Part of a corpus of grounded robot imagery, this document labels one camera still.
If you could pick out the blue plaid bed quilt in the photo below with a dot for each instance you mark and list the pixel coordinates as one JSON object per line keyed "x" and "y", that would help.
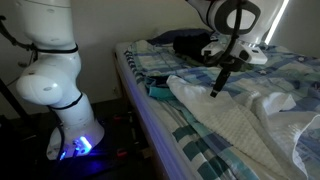
{"x": 211, "y": 155}

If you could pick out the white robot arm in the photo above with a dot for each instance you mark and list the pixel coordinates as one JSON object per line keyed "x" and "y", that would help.
{"x": 51, "y": 79}

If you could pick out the black garment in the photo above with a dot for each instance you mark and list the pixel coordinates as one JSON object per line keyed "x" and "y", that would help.
{"x": 191, "y": 45}

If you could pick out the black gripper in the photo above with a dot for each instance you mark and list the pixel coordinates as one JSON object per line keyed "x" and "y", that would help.
{"x": 230, "y": 64}

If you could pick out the teal cloth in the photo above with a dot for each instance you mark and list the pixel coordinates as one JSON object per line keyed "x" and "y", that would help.
{"x": 157, "y": 88}

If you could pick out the dark blue pillow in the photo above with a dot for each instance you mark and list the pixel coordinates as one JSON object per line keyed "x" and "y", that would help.
{"x": 169, "y": 36}

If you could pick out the wooden bed frame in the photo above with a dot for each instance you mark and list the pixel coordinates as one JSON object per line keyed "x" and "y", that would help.
{"x": 154, "y": 131}

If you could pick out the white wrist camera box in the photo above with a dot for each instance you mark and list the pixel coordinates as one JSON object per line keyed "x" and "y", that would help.
{"x": 248, "y": 53}

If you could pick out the white waffle towel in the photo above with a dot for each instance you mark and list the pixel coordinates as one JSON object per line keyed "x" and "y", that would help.
{"x": 266, "y": 128}

